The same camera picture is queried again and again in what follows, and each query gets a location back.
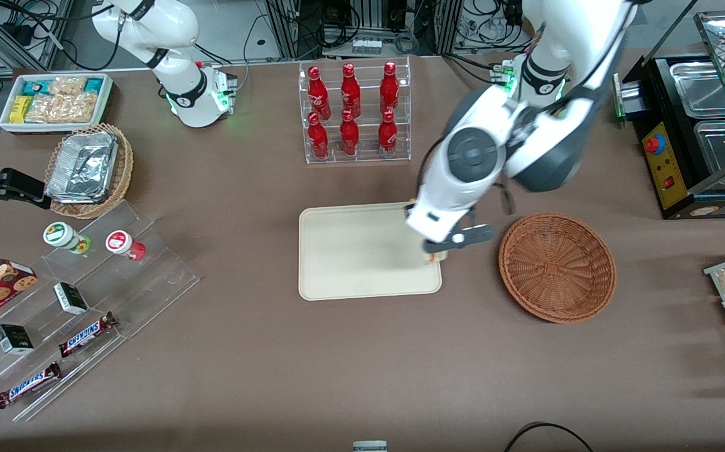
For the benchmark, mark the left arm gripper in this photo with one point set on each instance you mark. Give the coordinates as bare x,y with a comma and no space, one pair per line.
408,208

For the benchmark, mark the triangular sandwich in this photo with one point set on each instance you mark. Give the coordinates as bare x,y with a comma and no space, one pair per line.
436,258

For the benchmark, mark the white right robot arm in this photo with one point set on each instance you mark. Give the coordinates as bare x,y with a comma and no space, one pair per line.
174,37

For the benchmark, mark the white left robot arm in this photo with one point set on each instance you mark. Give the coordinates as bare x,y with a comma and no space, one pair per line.
481,154

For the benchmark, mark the cream plastic serving tray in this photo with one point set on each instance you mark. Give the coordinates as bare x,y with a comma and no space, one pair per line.
349,251

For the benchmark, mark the light wicker basket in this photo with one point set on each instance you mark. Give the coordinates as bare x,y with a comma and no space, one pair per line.
122,169

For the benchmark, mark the round brown wicker basket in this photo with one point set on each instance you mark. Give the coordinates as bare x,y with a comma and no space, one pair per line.
557,270

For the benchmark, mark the green lid snack cup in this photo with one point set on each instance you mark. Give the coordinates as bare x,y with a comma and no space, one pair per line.
59,233

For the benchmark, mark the stacked aluminium foil trays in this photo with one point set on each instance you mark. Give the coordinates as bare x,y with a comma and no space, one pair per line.
83,166

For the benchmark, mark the yellow snack pack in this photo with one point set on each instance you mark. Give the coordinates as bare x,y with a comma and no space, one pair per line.
20,110

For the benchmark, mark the clear cracker bag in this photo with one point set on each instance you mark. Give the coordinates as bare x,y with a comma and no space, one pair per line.
45,108
68,86
80,107

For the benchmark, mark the teal snack pack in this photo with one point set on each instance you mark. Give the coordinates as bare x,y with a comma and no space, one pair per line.
94,85
37,86

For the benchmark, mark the red lid snack cup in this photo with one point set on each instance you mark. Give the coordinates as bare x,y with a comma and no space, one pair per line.
118,242

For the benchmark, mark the clear acrylic bottle rack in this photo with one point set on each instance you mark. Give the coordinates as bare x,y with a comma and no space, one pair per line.
368,157

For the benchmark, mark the white rectangular snack bin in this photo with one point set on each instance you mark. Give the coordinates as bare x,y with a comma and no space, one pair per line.
106,100

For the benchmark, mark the small black carton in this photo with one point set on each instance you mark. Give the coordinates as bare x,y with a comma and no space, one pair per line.
14,339
71,298

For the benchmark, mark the red cola bottle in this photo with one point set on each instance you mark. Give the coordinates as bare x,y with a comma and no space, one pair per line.
319,97
318,139
390,91
349,137
388,135
351,94

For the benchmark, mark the clear acrylic stepped shelf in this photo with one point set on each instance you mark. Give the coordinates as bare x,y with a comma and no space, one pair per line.
111,282

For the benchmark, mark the Snickers chocolate bar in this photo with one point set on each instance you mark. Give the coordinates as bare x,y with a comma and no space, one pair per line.
28,385
86,334

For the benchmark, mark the small grey box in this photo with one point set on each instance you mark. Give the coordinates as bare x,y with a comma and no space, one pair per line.
370,447

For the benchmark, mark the white power strip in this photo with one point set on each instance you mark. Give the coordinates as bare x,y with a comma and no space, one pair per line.
366,46

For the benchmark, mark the black food warmer machine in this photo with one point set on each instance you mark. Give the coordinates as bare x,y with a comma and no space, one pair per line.
666,169

